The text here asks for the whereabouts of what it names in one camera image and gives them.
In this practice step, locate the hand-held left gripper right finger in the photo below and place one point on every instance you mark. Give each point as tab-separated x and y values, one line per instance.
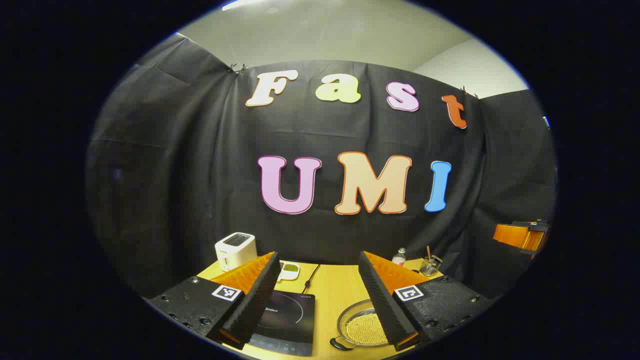
382	305

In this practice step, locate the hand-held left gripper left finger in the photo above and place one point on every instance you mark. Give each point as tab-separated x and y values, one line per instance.
260	300

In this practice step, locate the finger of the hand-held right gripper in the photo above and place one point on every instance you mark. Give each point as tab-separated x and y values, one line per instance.
517	237

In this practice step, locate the black induction cooktop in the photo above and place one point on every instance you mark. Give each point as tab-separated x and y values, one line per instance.
290	320

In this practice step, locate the pile of yellow beans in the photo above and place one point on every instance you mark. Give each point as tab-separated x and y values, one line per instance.
365	330

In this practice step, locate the white divided dish of beans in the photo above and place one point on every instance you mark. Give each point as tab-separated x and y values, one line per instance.
290	272

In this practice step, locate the white toaster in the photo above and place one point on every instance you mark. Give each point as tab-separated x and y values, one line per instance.
235	252

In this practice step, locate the black backdrop cloth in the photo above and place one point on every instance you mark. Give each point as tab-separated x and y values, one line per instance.
200	175

